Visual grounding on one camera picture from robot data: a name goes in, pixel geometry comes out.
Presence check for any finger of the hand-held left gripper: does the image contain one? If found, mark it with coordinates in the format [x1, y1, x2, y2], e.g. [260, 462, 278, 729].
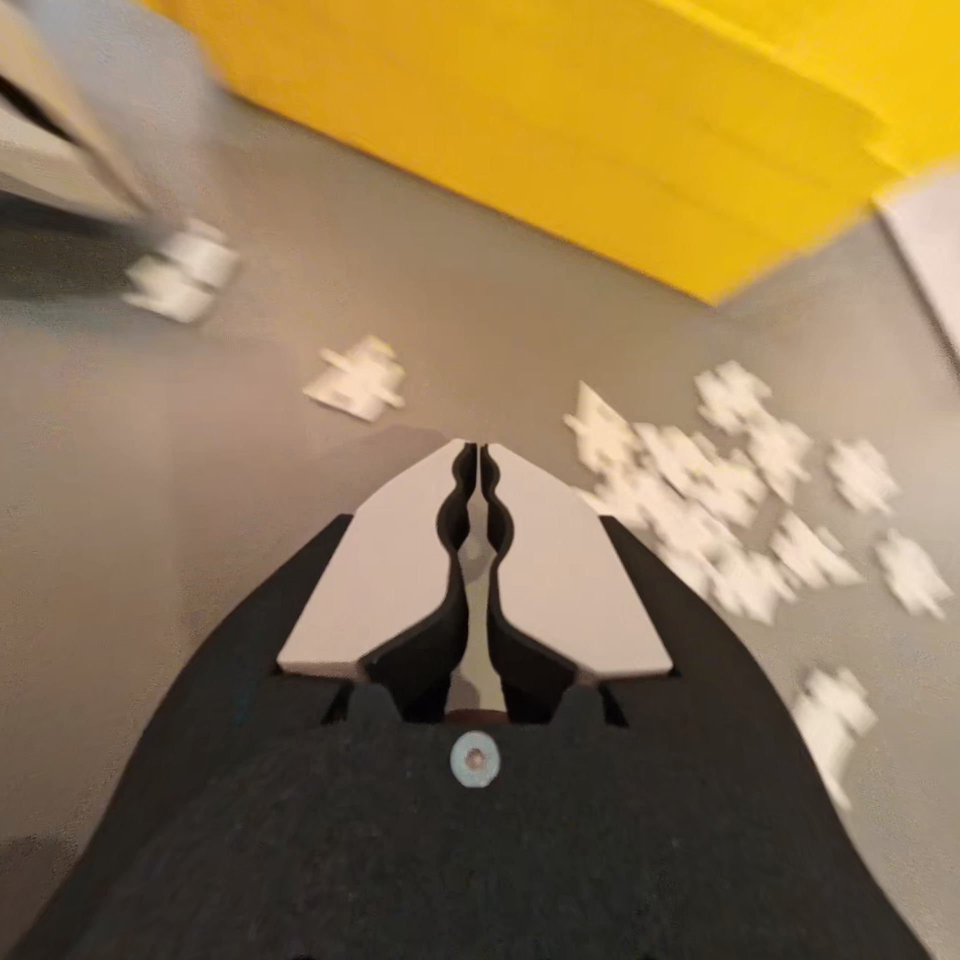
[0, 0, 153, 213]
[0, 112, 147, 226]

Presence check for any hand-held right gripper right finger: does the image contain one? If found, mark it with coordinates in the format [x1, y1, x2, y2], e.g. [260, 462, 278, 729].
[480, 442, 674, 725]

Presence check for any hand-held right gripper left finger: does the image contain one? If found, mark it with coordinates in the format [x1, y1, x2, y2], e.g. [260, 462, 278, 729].
[276, 441, 479, 725]

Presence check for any single white puzzle piece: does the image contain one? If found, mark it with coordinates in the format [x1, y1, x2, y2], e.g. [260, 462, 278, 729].
[122, 217, 243, 325]

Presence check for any group of puzzle pieces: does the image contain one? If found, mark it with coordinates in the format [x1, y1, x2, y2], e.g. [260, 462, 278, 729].
[302, 335, 955, 813]

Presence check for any yellow box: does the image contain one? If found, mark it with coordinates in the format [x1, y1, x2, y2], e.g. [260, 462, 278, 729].
[141, 0, 960, 306]

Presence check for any white flat stand base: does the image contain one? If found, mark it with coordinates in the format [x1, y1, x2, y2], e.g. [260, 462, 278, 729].
[876, 176, 960, 376]

